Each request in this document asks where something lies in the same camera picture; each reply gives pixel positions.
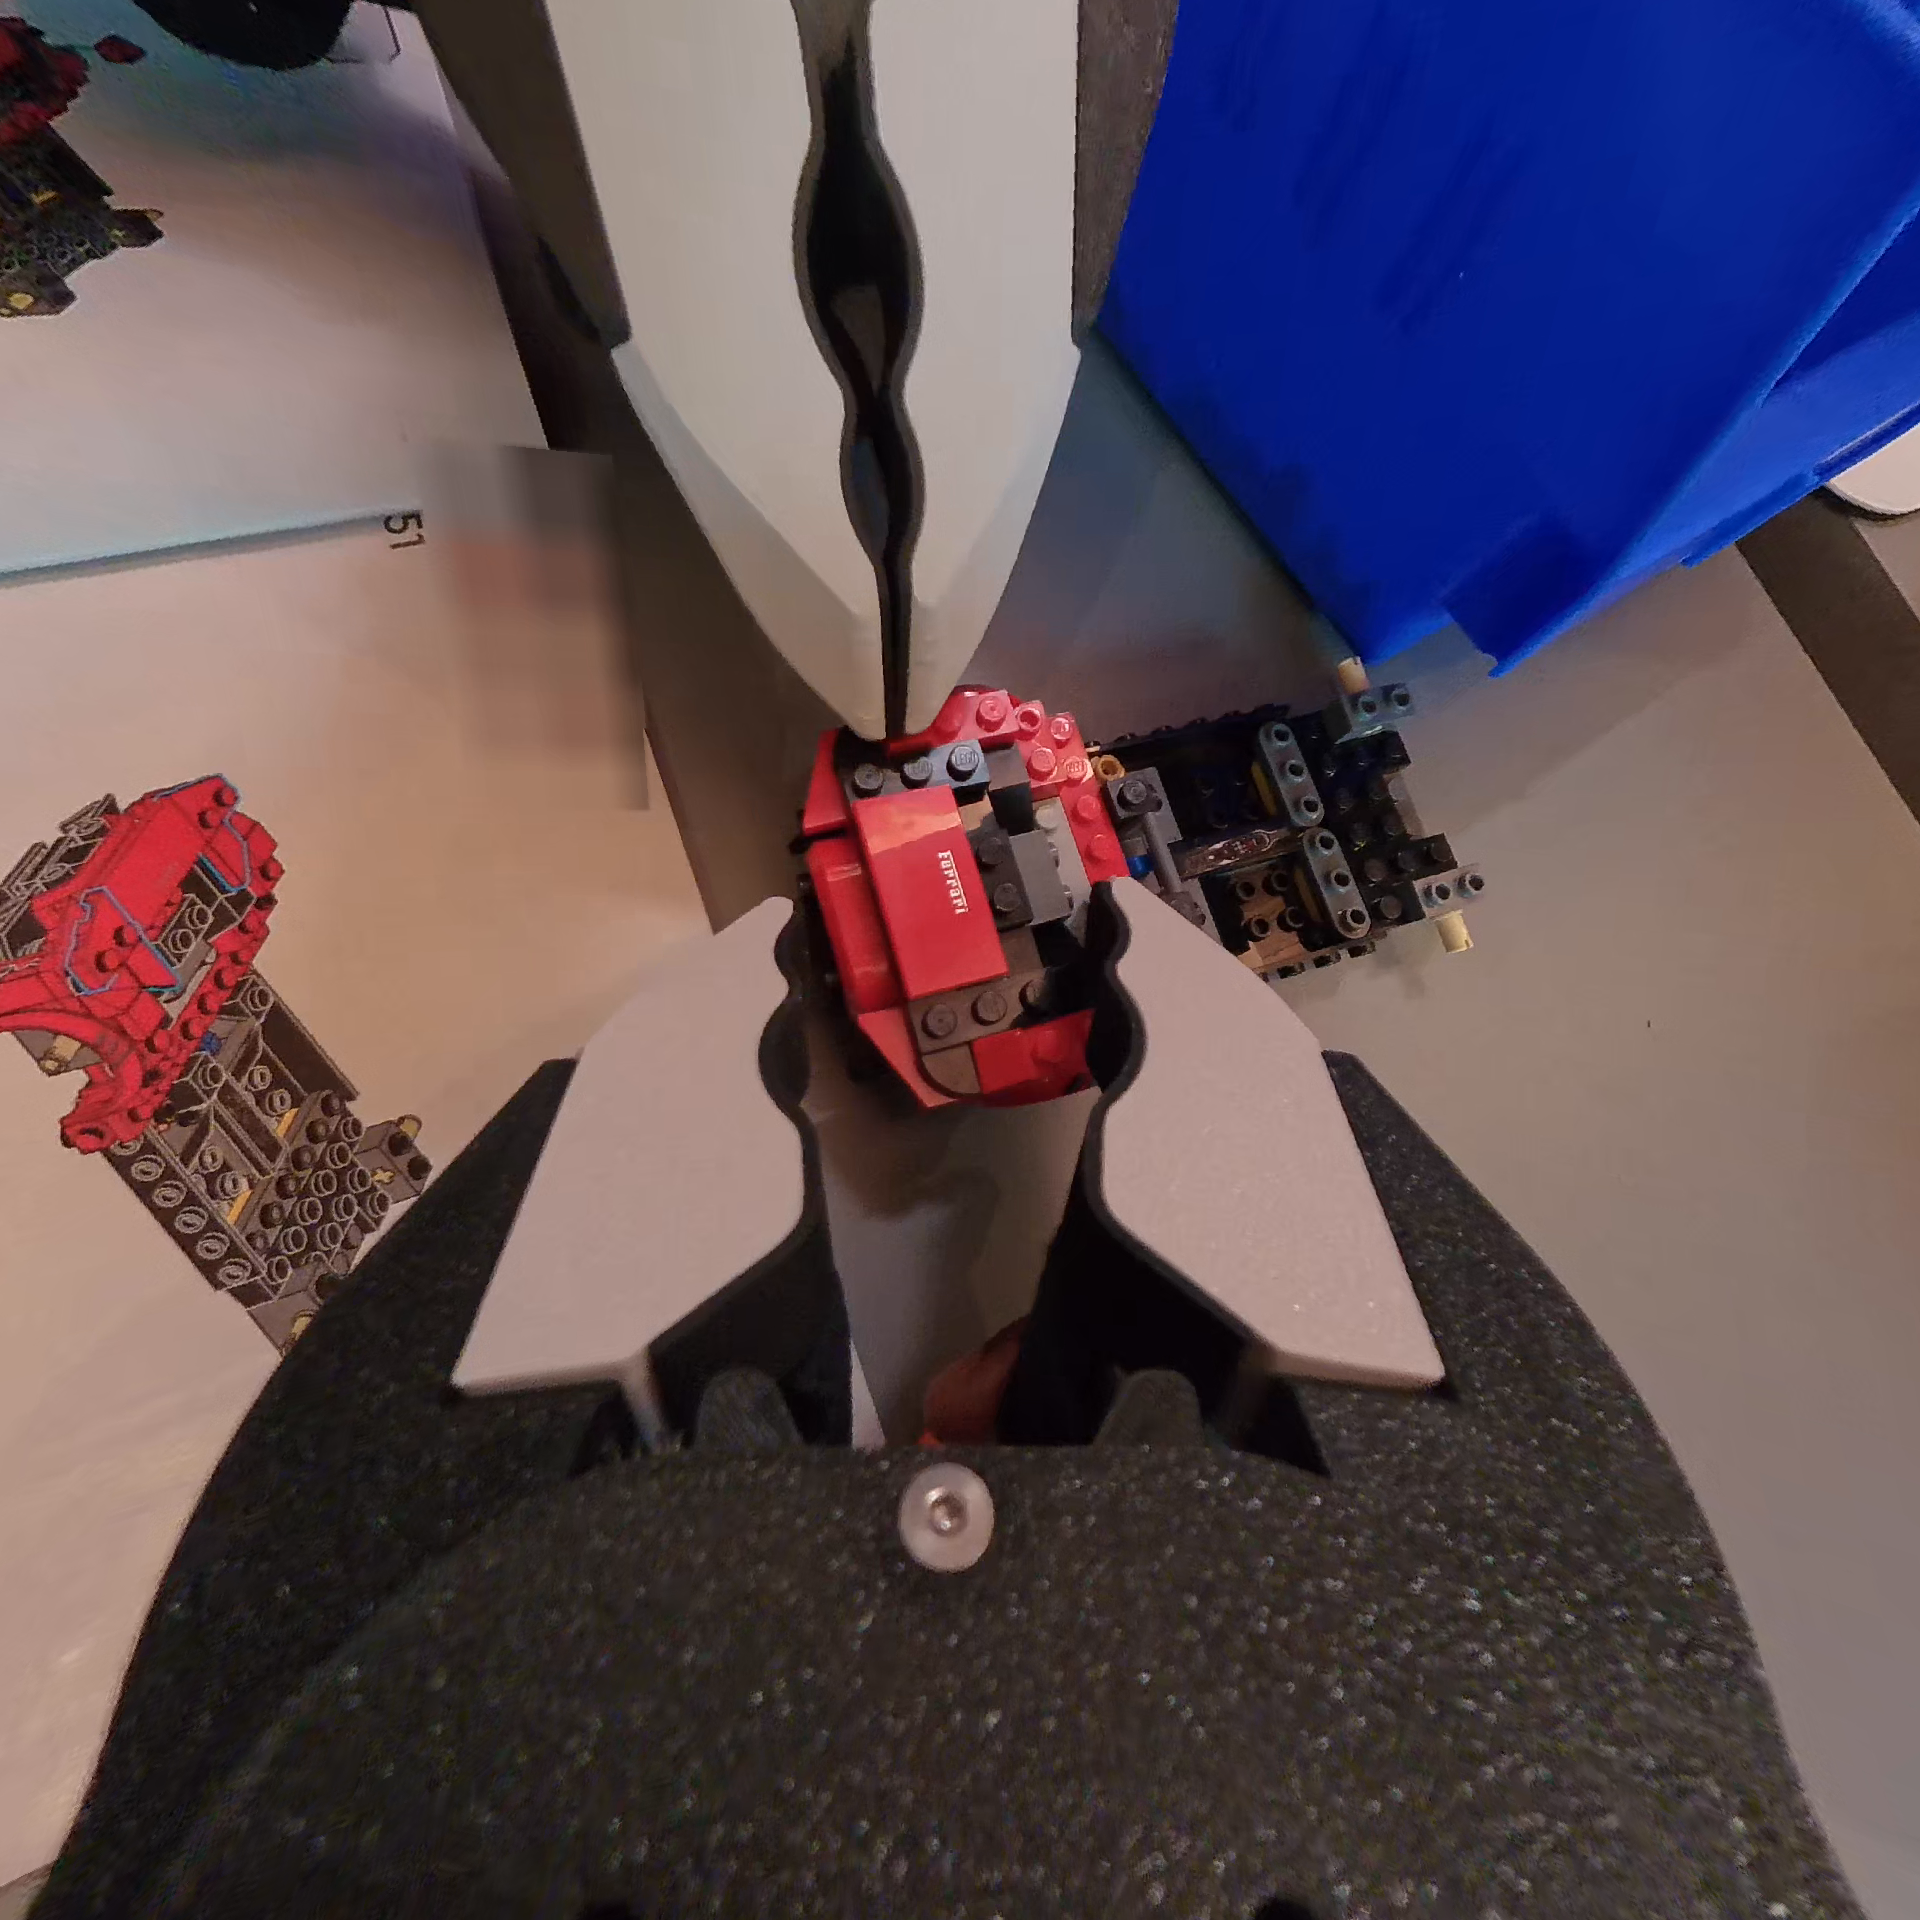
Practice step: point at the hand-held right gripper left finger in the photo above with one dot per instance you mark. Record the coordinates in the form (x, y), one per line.
(675, 1139)

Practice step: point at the person's right hand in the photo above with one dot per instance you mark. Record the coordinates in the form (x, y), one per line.
(975, 1380)

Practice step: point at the blue plastic bin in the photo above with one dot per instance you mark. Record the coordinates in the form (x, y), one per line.
(1425, 299)

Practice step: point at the white rounded tabletop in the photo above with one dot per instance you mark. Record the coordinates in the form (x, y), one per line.
(1874, 479)

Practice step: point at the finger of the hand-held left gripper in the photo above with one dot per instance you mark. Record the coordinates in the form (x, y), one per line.
(989, 223)
(689, 223)

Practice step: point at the lego instruction booklet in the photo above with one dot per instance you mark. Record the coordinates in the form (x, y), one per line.
(300, 675)

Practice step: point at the black rounded object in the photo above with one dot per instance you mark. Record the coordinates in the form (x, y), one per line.
(270, 22)

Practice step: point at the red and black lego car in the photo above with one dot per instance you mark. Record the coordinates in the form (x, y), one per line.
(929, 899)

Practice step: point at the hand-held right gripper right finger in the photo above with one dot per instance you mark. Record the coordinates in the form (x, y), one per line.
(1245, 1169)

